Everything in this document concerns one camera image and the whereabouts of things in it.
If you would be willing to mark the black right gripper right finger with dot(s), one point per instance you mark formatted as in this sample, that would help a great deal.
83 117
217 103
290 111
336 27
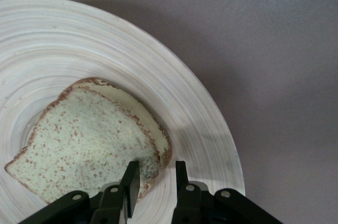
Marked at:
186 200

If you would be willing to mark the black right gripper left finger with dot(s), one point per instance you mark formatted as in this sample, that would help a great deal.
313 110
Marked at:
124 197

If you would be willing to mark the brown-crusted toast slice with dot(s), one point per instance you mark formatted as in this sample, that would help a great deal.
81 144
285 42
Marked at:
84 142

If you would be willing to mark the round light wooden plate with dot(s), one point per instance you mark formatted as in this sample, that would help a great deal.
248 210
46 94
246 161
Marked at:
79 44

